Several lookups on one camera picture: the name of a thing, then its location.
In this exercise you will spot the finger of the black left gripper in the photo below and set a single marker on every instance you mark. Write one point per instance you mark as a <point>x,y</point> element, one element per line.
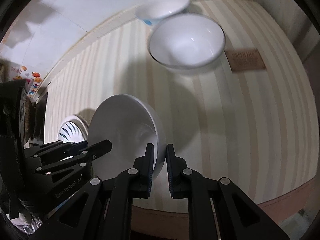
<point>55,157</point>

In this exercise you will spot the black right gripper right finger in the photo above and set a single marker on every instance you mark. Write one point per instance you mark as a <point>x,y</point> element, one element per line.
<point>218,209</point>

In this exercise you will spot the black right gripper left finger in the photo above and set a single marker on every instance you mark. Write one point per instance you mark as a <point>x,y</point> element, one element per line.
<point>102,208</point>

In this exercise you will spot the white ceramic bowl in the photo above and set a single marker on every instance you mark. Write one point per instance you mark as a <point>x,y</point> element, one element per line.
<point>130,125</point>

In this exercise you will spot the large white bowl dark rim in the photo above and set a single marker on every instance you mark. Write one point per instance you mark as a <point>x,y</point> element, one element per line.
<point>187,43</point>

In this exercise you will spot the small white bowl blue mark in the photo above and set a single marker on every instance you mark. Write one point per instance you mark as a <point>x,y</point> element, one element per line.
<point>154,11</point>

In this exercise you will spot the white plate blue leaf rim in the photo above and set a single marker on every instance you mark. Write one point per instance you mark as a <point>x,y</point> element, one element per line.
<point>74,128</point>

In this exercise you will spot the striped table mat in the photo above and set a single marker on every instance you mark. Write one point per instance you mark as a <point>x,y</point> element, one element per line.
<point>258,128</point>

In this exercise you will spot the brown label patch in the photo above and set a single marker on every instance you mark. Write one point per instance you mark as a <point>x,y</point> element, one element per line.
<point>248,59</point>

